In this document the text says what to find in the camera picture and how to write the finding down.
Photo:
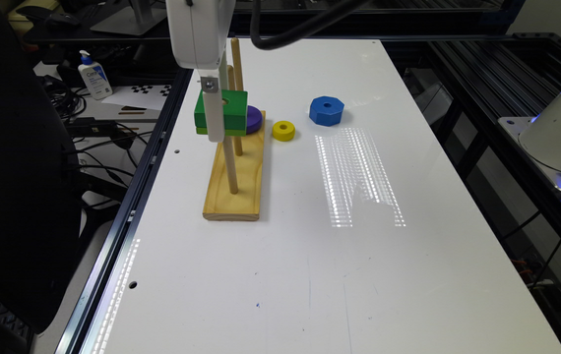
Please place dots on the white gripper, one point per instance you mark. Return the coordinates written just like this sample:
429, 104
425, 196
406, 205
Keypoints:
198, 31

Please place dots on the green square block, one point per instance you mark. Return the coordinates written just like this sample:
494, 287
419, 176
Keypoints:
234, 113

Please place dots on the purple round block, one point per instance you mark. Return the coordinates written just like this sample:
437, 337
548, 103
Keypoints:
254, 120

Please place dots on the blue octagonal block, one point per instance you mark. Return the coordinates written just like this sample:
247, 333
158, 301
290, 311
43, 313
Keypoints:
326, 111

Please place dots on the middle wooden peg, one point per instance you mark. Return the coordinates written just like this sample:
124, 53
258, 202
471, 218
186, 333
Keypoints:
237, 144

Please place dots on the far wooden peg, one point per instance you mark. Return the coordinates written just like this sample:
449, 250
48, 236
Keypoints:
237, 64

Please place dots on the checkerboard calibration sheet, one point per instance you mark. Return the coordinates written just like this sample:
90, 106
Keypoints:
141, 96

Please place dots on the grey monitor stand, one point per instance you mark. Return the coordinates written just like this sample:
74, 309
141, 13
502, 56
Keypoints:
136, 19

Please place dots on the white lotion pump bottle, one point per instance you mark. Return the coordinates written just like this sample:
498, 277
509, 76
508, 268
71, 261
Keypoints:
94, 77

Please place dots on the wooden peg base board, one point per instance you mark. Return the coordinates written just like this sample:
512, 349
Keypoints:
220, 204

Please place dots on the black computer mouse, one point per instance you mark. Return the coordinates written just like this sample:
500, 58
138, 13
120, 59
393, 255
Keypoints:
61, 21

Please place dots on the black office chair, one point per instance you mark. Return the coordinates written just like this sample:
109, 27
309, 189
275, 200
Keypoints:
41, 189

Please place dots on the yellow ring block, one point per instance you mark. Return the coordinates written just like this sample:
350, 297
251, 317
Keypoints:
283, 131

